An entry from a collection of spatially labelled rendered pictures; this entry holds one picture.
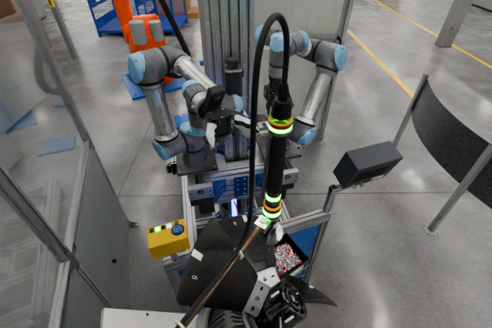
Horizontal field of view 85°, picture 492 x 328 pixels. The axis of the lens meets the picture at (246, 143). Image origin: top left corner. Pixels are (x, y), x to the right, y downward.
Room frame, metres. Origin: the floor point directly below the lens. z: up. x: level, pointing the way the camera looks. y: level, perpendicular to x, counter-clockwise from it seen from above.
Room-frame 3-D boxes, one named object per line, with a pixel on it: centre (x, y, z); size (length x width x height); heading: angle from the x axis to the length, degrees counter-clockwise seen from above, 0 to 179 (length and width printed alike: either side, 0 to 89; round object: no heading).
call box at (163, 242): (0.65, 0.33, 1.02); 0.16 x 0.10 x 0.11; 109
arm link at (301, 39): (1.07, -0.18, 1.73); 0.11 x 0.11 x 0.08; 49
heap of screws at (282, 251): (0.64, -0.16, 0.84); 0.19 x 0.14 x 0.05; 123
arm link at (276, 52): (0.99, -0.13, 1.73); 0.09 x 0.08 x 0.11; 139
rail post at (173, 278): (0.64, 0.37, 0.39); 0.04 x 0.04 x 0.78; 19
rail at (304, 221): (0.78, -0.04, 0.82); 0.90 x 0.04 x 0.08; 109
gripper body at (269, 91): (0.99, -0.12, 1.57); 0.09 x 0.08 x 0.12; 19
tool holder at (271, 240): (0.40, -0.06, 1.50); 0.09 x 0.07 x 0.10; 144
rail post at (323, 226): (0.92, -0.44, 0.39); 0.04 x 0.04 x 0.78; 19
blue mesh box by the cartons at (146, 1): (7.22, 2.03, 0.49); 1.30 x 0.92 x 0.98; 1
